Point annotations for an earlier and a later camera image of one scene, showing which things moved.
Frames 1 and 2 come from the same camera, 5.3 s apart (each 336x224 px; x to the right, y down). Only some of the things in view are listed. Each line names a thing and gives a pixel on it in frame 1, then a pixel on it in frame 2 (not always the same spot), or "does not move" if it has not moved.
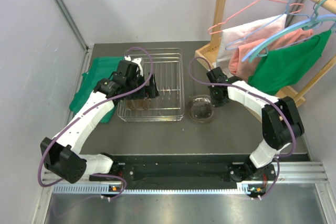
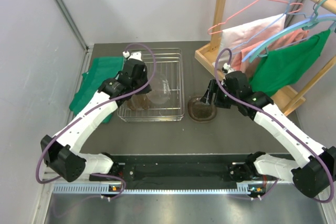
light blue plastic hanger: [316, 18] does not move
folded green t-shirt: [102, 67] does not move
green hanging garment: [282, 67] does not move
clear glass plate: [200, 109] -> [160, 89]
